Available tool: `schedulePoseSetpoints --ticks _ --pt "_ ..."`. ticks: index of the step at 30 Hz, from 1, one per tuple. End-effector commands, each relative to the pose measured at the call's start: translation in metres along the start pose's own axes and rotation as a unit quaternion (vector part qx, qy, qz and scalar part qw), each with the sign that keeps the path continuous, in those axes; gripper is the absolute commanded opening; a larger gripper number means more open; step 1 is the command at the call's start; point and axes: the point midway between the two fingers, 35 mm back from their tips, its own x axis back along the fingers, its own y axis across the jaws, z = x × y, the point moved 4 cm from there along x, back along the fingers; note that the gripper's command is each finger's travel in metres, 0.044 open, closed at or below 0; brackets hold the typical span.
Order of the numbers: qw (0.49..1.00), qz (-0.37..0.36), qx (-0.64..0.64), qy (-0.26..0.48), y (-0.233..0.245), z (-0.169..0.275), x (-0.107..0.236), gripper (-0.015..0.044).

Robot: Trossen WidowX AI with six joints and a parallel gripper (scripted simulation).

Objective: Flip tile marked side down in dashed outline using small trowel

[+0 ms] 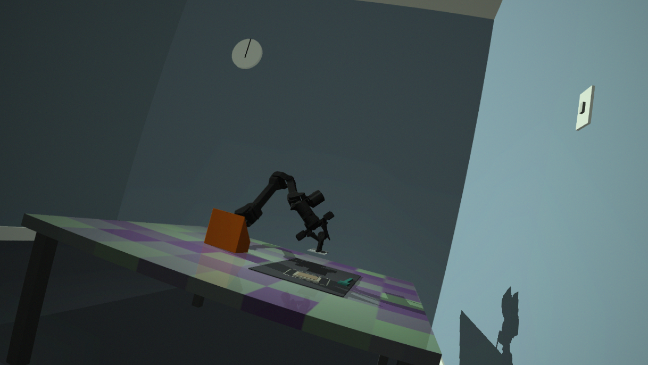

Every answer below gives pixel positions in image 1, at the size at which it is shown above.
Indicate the pale yellow tile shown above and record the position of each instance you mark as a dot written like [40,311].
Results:
[307,276]

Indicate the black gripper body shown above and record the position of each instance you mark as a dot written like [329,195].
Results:
[310,220]

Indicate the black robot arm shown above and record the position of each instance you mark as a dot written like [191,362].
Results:
[252,211]

